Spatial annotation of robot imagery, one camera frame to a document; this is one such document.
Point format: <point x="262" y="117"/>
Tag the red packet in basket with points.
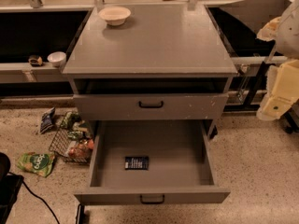
<point x="81" y="149"/>

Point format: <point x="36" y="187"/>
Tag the dark blue chip bag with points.
<point x="47" y="120"/>

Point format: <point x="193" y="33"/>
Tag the small white cup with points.
<point x="57" y="58"/>

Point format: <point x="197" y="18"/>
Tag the dark blue rxbar wrapper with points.
<point x="137" y="163"/>

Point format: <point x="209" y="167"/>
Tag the green snack bag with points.
<point x="40" y="164"/>

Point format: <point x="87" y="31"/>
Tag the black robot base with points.
<point x="9" y="188"/>

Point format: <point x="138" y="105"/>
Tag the black wire basket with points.
<point x="60" y="145"/>

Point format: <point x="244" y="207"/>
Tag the grey drawer cabinet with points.
<point x="160" y="49"/>

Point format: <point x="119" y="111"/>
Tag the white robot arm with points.
<point x="284" y="30"/>

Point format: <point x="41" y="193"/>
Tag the open grey middle drawer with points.
<point x="180" y="169"/>

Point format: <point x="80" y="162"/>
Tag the beige paper bowl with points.
<point x="114" y="16"/>

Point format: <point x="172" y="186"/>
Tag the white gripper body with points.
<point x="290" y="34"/>

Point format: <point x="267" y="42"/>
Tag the green packets in basket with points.
<point x="76" y="128"/>

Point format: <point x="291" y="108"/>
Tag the closed grey upper drawer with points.
<point x="150" y="106"/>

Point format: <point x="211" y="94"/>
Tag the black tray stand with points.
<point x="255" y="14"/>

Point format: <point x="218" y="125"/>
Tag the yellow black tape measure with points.
<point x="35" y="60"/>

